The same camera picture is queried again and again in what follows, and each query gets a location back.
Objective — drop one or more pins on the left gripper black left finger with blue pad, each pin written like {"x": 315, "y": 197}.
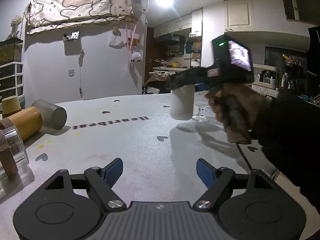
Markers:
{"x": 100, "y": 183}

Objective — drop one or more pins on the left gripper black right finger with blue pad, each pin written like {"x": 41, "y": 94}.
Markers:
{"x": 219, "y": 183}

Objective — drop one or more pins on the white upside-down cup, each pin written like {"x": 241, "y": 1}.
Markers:
{"x": 182, "y": 102}

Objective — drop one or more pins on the grey metal lying cup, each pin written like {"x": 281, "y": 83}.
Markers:
{"x": 53, "y": 116}

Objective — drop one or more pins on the clear glass cup brown bands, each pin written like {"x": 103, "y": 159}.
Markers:
{"x": 13, "y": 153}

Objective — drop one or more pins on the bamboo lying cup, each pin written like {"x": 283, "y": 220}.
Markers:
{"x": 27, "y": 121}

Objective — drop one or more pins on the brown bamboo upside-down cup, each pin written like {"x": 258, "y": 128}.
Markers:
{"x": 10, "y": 106}

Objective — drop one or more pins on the person's right hand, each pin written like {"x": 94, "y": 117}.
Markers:
{"x": 240, "y": 104}

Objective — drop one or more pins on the clear stemmed glass goblet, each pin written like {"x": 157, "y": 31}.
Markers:
{"x": 201, "y": 102}

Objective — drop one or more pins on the chair with draped clothes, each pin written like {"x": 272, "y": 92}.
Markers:
{"x": 157, "y": 83}

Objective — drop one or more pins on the white plush toy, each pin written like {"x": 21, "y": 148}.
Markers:
{"x": 136, "y": 57}

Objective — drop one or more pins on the white hanging bag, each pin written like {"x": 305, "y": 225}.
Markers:
{"x": 116, "y": 42}

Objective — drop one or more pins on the white plastic drawer unit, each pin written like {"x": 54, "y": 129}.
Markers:
{"x": 11, "y": 80}

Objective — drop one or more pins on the glass fish tank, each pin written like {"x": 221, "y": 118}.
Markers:
{"x": 11, "y": 50}

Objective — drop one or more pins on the cartoon patterned cloth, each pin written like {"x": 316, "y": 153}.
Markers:
{"x": 45, "y": 15}

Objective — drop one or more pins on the dried flower vase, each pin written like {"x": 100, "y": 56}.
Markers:
{"x": 16, "y": 21}

